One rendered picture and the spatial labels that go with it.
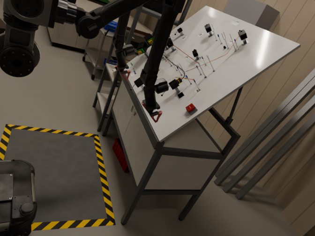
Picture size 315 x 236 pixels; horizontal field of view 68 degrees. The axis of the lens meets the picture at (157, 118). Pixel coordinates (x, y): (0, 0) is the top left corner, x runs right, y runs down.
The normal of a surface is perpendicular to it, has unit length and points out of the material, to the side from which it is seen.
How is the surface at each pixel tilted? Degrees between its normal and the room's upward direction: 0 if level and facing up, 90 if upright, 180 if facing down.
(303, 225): 90
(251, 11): 90
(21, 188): 0
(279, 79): 90
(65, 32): 90
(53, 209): 0
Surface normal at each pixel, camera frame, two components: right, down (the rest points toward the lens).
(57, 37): 0.41, 0.58
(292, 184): -0.83, -0.07
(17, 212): 0.37, -0.81
